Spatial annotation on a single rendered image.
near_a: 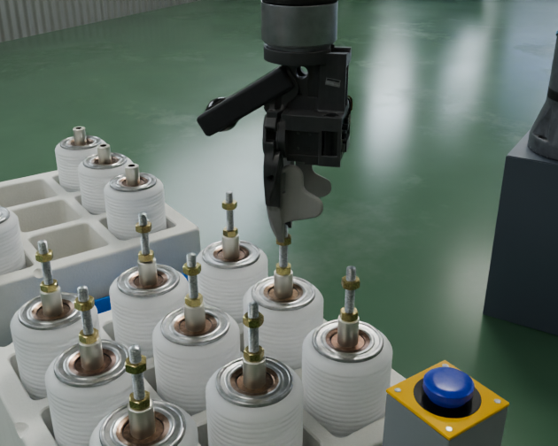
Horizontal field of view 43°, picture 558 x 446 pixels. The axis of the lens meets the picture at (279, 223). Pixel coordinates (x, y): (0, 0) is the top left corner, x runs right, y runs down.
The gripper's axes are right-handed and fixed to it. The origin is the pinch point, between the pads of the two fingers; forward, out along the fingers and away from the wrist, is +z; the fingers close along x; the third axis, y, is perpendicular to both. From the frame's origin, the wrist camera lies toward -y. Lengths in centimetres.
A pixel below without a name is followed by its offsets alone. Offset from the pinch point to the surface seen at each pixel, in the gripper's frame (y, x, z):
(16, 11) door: -188, 248, 21
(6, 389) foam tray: -27.6, -15.6, 16.3
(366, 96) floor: -9, 179, 35
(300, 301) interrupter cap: 2.9, -1.6, 9.0
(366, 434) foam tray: 12.3, -13.6, 16.3
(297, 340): 3.0, -4.0, 12.8
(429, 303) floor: 18, 43, 34
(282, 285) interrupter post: 0.7, -1.1, 7.4
